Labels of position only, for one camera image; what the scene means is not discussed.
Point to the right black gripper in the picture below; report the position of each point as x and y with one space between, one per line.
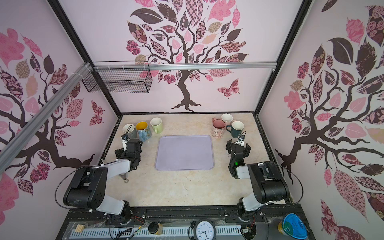
237 148

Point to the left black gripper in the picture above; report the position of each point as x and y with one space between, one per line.
121 153

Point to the grey mug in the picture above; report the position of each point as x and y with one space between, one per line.
130 131

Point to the blue butterfly mug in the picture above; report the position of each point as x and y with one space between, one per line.
144 131

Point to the dark green mug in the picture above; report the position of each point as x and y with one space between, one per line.
235 128

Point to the pink round mug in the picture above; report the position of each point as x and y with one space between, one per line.
218 128

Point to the pink patterned mug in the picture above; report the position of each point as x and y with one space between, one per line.
227 118

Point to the light green mug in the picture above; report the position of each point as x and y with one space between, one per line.
157 125

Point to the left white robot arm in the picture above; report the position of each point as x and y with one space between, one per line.
87 189

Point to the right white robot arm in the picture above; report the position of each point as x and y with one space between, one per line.
267 182

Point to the lavender plastic tray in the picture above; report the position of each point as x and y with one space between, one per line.
185 153

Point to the round analog clock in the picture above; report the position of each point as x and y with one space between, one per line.
204 230

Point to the blue lidded container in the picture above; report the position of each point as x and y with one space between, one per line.
291 225

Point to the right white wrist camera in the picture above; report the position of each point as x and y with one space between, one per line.
240 139

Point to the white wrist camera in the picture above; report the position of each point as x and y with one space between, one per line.
125 138
240 139

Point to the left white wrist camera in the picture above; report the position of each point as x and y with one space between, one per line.
125 138

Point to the black wire basket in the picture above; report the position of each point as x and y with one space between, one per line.
119 77

